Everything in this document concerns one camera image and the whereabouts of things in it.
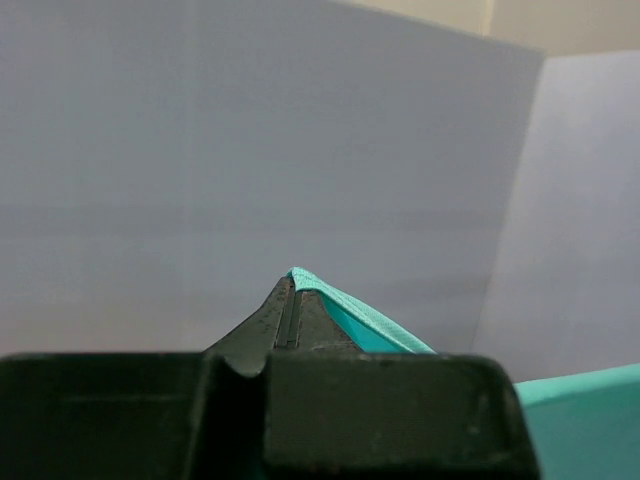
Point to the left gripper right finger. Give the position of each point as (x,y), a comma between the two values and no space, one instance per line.
(317,331)

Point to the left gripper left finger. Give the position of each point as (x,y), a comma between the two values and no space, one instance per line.
(246,347)

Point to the teal t shirt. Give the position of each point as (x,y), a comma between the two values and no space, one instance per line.
(583,426)

